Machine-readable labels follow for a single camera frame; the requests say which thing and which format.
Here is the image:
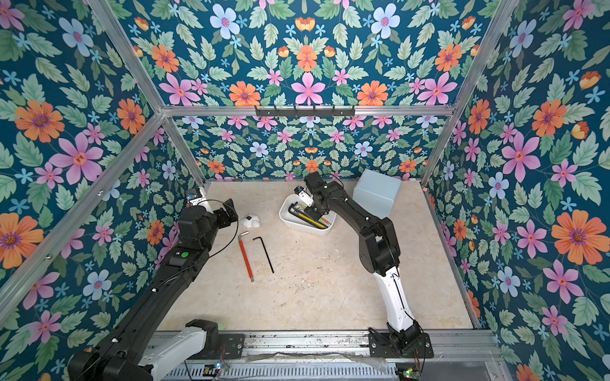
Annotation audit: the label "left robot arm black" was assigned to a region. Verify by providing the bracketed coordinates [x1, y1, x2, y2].
[68, 199, 238, 380]

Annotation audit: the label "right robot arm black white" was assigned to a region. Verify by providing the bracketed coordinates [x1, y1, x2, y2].
[294, 172, 424, 354]

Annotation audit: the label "black hook rail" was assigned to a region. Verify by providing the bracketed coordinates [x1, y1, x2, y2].
[254, 106, 356, 118]

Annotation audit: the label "aluminium frame post back left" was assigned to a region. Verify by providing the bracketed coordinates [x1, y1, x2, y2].
[164, 117, 206, 187]

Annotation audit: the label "thin black hex key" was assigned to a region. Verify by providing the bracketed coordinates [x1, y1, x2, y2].
[253, 236, 275, 274]

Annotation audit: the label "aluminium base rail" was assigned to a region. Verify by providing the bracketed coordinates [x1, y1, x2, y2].
[165, 330, 512, 380]

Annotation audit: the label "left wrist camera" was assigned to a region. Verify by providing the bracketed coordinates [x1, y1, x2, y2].
[185, 188, 205, 206]

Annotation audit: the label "yellow handled hex key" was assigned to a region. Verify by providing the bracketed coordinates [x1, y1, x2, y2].
[297, 213, 328, 230]

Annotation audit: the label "pale blue stacked box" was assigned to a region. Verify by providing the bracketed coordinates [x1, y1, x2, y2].
[353, 169, 401, 218]

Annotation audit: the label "white plastic storage tray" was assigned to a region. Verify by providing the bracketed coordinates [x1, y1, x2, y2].
[279, 194, 337, 236]

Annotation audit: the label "white plush toy keychain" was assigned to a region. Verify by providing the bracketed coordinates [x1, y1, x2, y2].
[241, 214, 261, 230]

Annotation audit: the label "red handled hex key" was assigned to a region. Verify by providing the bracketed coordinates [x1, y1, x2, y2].
[238, 231, 255, 283]

